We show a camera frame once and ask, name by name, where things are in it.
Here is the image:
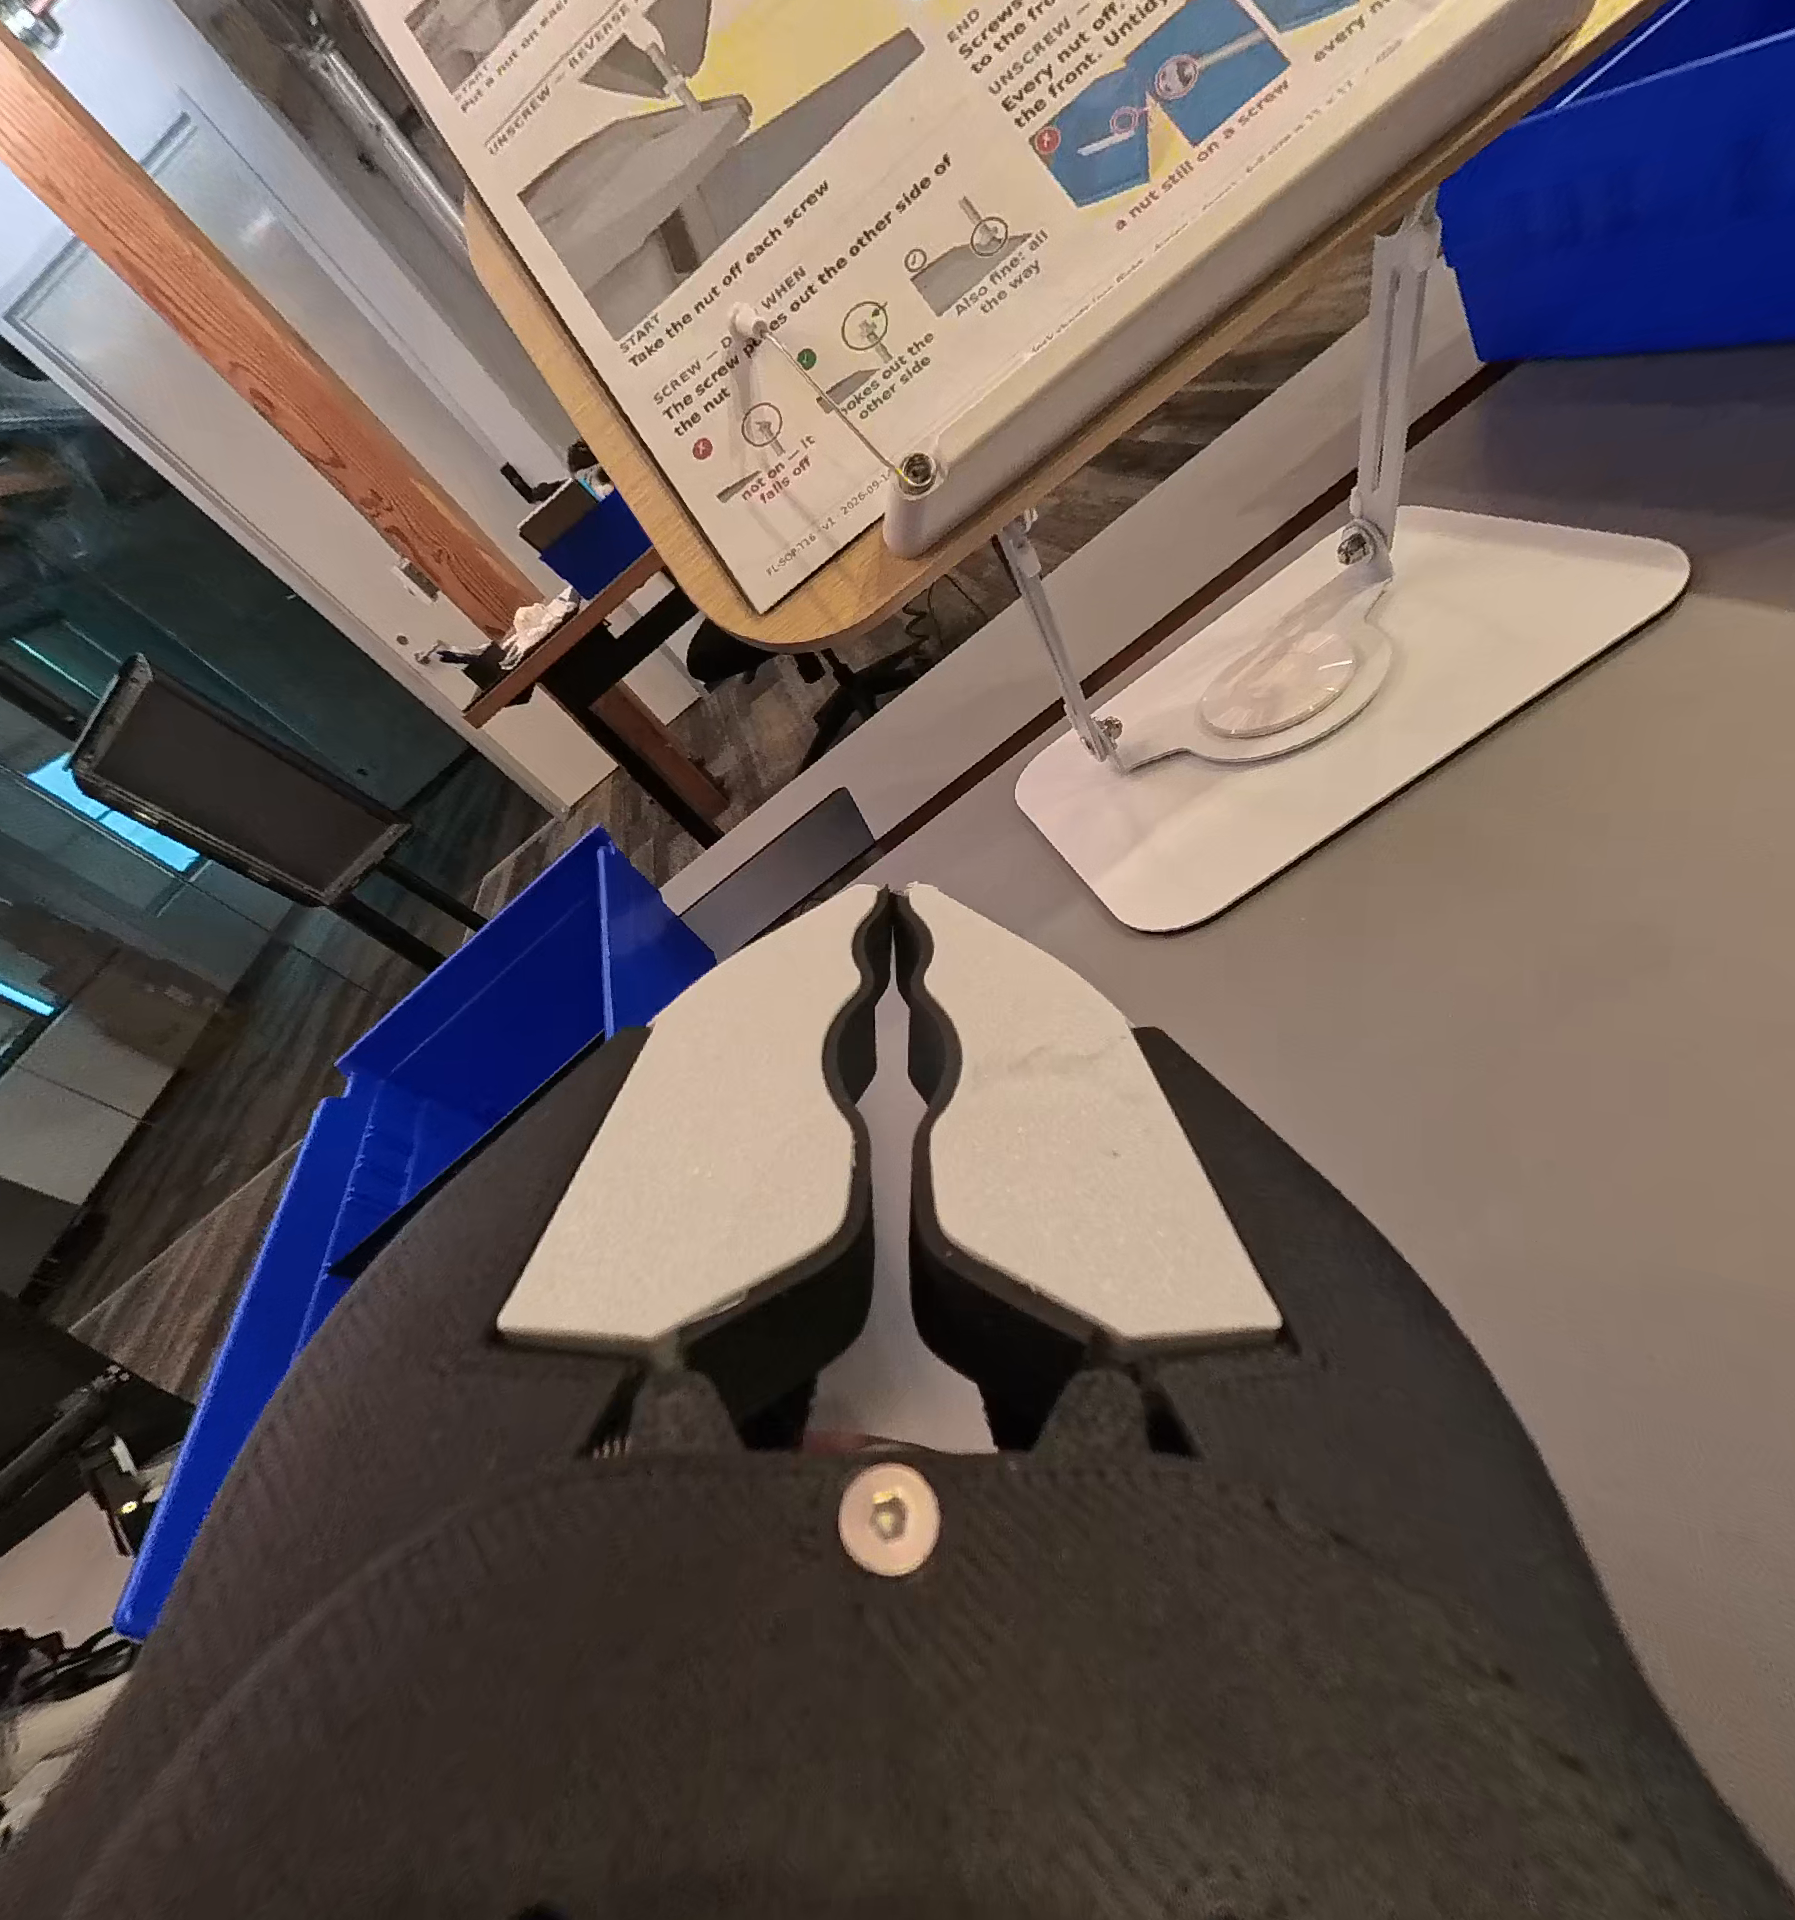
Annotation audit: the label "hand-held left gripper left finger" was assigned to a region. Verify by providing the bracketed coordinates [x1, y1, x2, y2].
[495, 881, 893, 1454]

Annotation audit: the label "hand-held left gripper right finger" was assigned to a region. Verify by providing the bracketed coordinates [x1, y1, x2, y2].
[891, 881, 1286, 1454]

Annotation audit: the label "white door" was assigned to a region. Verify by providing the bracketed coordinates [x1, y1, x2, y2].
[0, 90, 658, 818]

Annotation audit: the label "blue plastic bin with divider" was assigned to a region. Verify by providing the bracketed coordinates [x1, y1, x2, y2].
[114, 825, 719, 1645]

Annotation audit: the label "grey desk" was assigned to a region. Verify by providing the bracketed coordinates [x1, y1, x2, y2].
[666, 317, 1795, 1920]

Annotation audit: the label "metal pipes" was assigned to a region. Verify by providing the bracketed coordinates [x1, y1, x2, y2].
[302, 23, 474, 234]

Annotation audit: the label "printed instruction sheet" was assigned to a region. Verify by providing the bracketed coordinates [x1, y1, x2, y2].
[349, 0, 1566, 589]

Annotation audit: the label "dark equipment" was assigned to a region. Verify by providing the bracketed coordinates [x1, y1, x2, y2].
[0, 1293, 198, 1867]

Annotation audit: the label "wooden document stand white base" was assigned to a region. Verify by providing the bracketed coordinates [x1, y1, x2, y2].
[461, 0, 1691, 934]

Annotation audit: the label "small blue bin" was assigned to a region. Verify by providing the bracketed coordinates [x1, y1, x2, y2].
[537, 480, 654, 596]

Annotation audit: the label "wooden office desk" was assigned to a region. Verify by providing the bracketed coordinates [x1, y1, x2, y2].
[461, 539, 730, 846]

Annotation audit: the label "wooden post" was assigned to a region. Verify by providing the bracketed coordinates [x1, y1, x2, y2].
[0, 0, 543, 636]

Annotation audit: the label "black office chair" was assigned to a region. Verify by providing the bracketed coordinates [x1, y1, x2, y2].
[681, 600, 934, 754]

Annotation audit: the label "black sign board on stand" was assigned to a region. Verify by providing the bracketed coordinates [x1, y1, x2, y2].
[66, 653, 487, 969]

